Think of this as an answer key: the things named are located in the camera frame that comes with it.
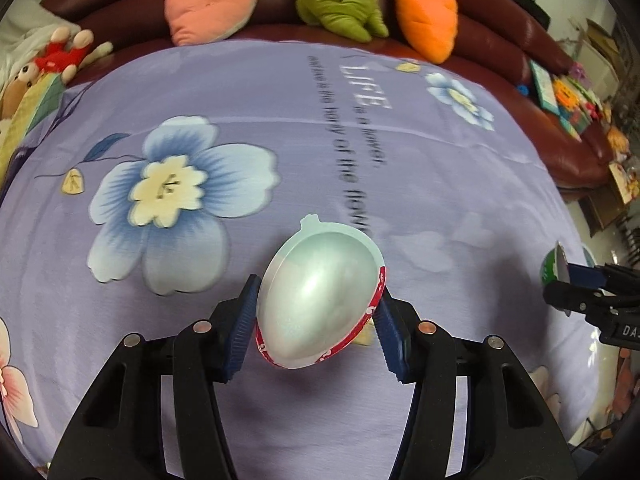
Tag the egg-shaped plastic shell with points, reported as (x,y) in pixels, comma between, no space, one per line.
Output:
(320,290)

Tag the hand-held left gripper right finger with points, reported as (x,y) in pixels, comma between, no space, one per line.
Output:
(392,340)

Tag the cardboard box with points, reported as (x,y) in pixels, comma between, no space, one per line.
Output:
(602,50)

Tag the stack of colourful toys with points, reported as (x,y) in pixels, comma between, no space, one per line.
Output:
(575,105)

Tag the colourful striped cloth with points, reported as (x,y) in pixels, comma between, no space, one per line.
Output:
(30,110)

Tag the pink rabbit plush pillow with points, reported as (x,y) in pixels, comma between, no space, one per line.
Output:
(210,5)

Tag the small blue ball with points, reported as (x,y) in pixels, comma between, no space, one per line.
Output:
(522,89)

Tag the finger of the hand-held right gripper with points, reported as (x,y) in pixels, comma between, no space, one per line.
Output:
(575,296)
(582,275)

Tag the white cloth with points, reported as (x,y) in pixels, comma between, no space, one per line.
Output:
(20,45)

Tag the dark red leather sofa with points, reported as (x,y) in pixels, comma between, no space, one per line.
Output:
(490,45)

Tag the green foil lid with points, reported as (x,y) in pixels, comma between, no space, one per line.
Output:
(550,267)

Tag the teal picture book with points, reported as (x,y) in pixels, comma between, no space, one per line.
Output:
(542,85)

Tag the purple floral tablecloth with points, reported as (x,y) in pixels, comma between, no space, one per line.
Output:
(310,160)

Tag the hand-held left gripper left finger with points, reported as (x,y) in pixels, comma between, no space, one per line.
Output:
(245,330)

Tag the green plush toy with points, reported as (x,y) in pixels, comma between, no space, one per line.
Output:
(340,0)

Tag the orange carrot plush toy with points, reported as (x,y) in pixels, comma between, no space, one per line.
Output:
(427,15)

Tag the brown teddy bear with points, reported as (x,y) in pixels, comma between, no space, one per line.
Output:
(15,90)

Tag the red dressed plush doll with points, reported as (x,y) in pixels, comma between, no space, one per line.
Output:
(60,57)

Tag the wooden side table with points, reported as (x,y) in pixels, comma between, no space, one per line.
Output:
(607,205)

